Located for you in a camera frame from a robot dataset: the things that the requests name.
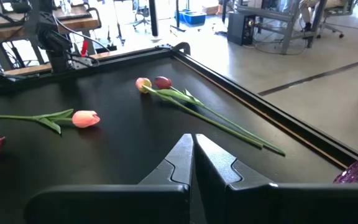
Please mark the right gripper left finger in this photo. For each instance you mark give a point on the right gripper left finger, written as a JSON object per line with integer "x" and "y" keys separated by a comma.
{"x": 120, "y": 205}

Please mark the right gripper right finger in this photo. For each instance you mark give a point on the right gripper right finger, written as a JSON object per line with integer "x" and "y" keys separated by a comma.
{"x": 291, "y": 205}

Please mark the dark red tulip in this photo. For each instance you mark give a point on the dark red tulip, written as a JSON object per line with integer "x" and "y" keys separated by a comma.
{"x": 163, "y": 82}

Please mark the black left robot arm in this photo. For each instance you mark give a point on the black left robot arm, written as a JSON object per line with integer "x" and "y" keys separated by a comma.
{"x": 53, "y": 37}

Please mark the yellow-pink tulip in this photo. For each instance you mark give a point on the yellow-pink tulip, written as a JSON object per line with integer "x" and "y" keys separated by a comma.
{"x": 143, "y": 84}

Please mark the red tag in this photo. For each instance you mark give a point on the red tag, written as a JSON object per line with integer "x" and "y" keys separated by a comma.
{"x": 84, "y": 48}

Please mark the grey metal desk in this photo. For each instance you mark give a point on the grey metal desk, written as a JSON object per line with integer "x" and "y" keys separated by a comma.
{"x": 287, "y": 28}

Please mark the black computer tower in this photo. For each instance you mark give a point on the black computer tower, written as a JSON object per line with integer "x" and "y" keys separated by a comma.
{"x": 239, "y": 28}

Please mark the wooden desk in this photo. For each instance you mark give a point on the wooden desk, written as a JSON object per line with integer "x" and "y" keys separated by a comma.
{"x": 82, "y": 23}

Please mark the grey office chair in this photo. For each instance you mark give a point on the grey office chair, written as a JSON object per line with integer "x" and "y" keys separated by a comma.
{"x": 331, "y": 21}

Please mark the person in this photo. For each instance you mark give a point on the person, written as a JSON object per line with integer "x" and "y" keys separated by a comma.
{"x": 306, "y": 15}

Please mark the black office chair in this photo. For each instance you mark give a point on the black office chair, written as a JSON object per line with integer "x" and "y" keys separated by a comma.
{"x": 141, "y": 15}

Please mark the blue storage bin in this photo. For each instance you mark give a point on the blue storage bin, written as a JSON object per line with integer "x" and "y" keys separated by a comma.
{"x": 193, "y": 18}

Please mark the brown cardboard box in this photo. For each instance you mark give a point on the brown cardboard box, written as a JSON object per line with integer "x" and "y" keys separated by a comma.
{"x": 210, "y": 9}

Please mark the black table frame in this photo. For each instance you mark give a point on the black table frame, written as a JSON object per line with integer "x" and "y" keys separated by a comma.
{"x": 259, "y": 104}

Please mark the black upright post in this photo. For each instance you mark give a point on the black upright post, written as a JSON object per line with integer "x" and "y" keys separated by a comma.
{"x": 153, "y": 17}

